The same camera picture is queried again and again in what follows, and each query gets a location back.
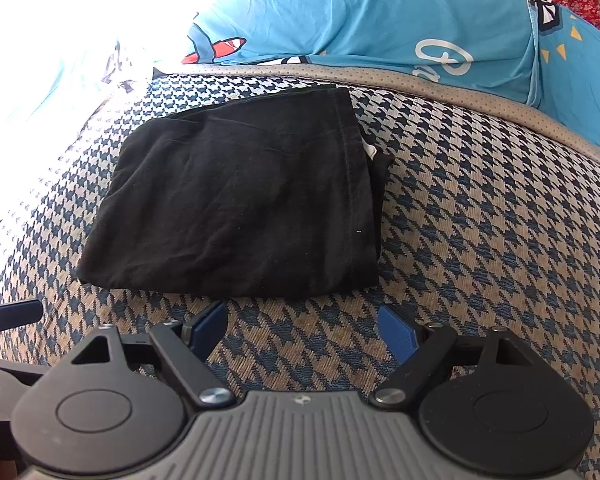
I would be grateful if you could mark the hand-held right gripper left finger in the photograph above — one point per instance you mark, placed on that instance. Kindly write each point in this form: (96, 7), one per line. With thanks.
(207, 327)

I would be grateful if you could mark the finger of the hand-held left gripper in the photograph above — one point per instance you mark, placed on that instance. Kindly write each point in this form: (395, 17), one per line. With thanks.
(15, 315)
(10, 364)

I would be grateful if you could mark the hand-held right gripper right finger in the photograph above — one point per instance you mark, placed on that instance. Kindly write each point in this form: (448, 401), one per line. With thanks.
(397, 332)

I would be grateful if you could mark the black striped t-shirt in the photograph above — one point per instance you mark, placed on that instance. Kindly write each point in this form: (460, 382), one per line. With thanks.
(230, 195)

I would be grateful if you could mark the houndstooth bed mat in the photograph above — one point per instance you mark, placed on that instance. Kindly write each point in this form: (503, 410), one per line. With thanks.
(480, 240)

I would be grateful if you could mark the blue printed quilt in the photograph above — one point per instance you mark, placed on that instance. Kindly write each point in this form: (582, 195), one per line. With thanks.
(55, 80)

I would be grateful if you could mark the blue pillow with red shape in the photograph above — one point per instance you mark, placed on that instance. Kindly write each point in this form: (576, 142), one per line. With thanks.
(580, 75)

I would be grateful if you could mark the blue pillow with star print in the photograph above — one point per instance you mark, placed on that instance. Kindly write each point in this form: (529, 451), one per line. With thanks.
(355, 15)

